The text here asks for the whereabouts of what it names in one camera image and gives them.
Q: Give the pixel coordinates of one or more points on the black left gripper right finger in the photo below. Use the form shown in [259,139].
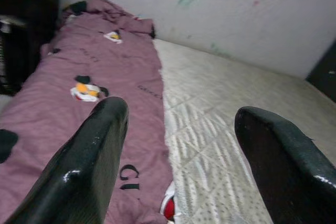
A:
[288,176]

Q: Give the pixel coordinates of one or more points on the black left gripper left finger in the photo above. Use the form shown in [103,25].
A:
[84,169]

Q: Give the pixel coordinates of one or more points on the purple cartoon print blanket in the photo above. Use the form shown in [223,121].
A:
[105,64]

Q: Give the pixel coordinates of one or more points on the black tufted headboard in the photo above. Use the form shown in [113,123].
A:
[325,77]

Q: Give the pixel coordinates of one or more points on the grey quilted mattress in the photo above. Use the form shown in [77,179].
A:
[210,90]

